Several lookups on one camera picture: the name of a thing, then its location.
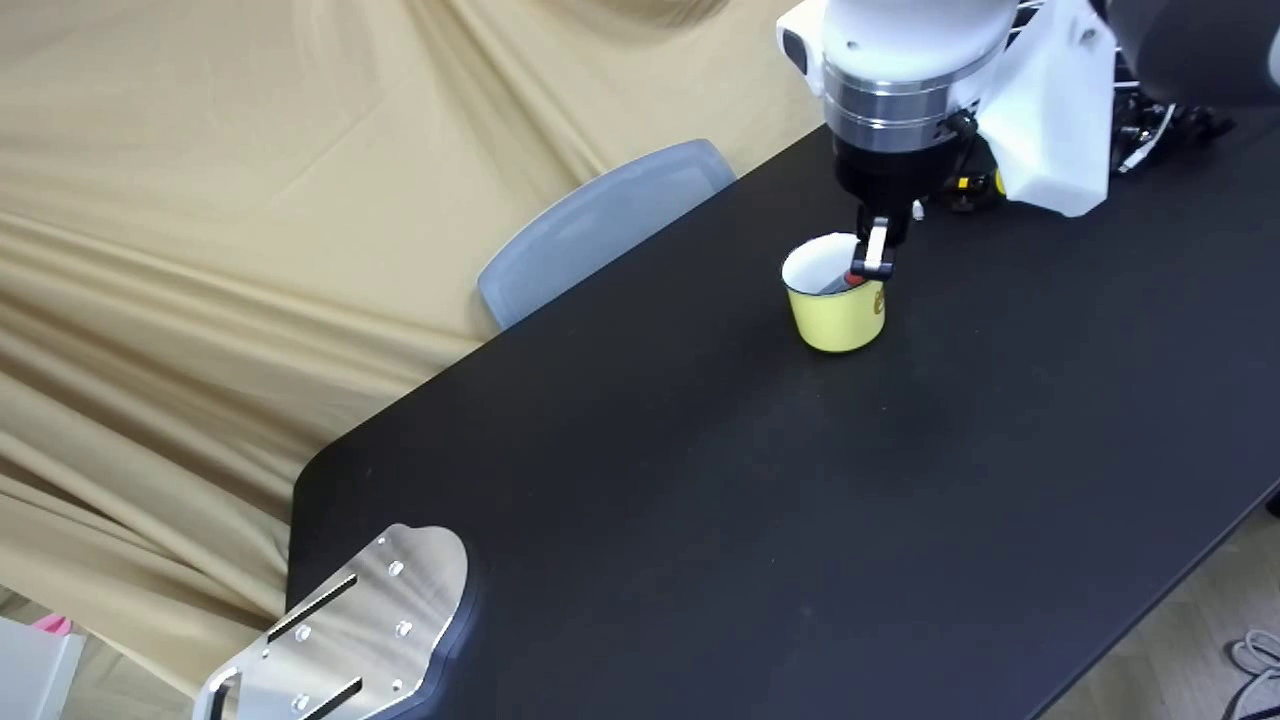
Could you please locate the red capped marker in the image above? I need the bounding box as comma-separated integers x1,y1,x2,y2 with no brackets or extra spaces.
836,228,891,297

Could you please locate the beige curtain cloth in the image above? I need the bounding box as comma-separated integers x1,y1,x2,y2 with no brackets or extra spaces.
0,0,836,695

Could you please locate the grey patterned floor item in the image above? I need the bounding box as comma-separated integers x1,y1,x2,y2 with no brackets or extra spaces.
1219,627,1280,720

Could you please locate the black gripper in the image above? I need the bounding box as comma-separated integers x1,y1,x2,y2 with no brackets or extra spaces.
830,134,969,285

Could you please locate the black camera clamp stand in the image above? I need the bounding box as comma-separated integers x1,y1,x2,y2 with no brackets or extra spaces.
933,76,1238,218

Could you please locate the white box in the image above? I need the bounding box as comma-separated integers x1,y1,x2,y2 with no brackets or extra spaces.
0,614,86,720

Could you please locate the white cable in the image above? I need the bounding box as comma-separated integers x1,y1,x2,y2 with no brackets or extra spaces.
1129,97,1182,182

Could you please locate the yellow enamel mug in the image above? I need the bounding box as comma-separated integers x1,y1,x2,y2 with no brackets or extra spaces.
776,233,891,361

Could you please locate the silver metal plate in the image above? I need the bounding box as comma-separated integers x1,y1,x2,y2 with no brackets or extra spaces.
187,519,473,720

